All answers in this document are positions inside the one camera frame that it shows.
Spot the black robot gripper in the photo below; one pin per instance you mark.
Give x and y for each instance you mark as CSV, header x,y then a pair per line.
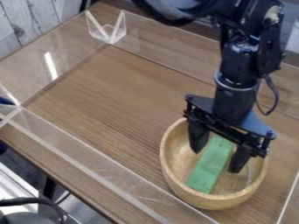
x,y
228,115

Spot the green rectangular block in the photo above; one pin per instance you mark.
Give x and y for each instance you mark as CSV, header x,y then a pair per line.
x,y
208,170

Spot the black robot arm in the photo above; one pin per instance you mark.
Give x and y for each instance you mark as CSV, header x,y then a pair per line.
x,y
250,26

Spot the brown wooden bowl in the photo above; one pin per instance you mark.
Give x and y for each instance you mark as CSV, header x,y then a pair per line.
x,y
234,188

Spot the black metal table leg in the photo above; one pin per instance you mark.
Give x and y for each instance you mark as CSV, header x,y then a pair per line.
x,y
49,190

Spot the clear acrylic enclosure wall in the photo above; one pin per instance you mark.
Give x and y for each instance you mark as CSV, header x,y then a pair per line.
x,y
98,121

